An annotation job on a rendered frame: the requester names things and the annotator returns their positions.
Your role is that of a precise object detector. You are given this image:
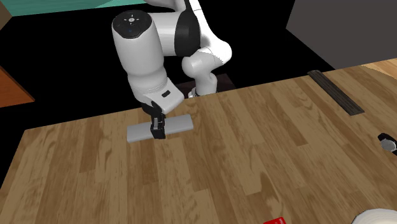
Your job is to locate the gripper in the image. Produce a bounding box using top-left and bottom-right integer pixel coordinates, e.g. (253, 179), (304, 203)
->
(141, 100), (167, 140)

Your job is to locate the grey flat bar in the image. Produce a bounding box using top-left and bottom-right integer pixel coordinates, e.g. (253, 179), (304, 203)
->
(126, 113), (195, 144)

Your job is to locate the red flat object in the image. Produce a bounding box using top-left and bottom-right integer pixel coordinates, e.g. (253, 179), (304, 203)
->
(262, 216), (286, 224)

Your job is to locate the dark brown long strip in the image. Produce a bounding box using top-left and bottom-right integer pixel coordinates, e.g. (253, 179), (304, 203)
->
(306, 69), (365, 116)

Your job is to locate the black and grey round object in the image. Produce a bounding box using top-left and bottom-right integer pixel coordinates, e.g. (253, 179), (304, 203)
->
(377, 132), (397, 157)

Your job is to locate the white round object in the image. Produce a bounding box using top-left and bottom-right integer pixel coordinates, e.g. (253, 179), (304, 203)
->
(350, 207), (397, 224)

